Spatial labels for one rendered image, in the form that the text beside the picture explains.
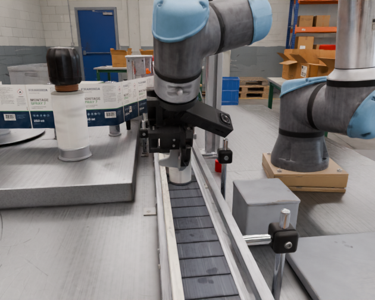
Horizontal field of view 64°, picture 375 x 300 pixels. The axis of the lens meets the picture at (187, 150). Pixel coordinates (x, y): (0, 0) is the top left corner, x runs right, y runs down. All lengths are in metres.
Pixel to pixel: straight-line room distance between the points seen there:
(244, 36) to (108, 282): 0.43
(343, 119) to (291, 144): 0.16
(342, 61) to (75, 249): 0.64
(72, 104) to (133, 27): 7.91
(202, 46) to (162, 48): 0.06
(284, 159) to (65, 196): 0.55
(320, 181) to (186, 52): 0.53
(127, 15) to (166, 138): 8.33
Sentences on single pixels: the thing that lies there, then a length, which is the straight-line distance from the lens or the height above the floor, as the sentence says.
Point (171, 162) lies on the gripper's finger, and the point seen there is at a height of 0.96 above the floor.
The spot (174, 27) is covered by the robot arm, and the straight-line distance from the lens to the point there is 0.42.
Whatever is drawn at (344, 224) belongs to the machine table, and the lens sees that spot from 0.73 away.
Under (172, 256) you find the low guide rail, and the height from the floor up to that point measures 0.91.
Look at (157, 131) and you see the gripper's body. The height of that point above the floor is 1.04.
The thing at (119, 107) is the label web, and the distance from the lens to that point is 1.10.
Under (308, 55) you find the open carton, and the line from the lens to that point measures 3.57.
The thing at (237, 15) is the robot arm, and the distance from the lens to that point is 0.48.
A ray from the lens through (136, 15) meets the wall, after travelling 8.71.
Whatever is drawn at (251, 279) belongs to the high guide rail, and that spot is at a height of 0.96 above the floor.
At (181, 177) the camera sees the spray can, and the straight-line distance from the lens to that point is 0.69.
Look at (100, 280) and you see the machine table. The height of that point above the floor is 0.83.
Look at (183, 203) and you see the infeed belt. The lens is 0.62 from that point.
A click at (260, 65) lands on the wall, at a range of 8.62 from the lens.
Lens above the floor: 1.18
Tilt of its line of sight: 19 degrees down
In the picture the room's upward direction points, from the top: straight up
